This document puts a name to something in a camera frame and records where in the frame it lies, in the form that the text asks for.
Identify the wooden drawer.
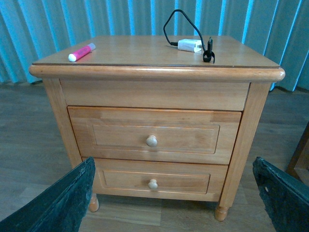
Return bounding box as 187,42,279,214
93,159,227,202
68,106,241,164

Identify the wooden nightstand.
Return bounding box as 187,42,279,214
29,36,285,221

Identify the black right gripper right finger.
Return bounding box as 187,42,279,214
253,157,309,232

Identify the black charger cable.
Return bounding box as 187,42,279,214
163,9,216,64

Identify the white charger adapter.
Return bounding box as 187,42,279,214
177,39,202,53

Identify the light blue-grey curtain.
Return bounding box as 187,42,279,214
0,0,309,91

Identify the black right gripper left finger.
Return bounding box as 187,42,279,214
0,157,95,232

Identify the dark wooden furniture edge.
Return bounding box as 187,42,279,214
286,124,309,186

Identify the pink marker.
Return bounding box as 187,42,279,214
68,43,96,62

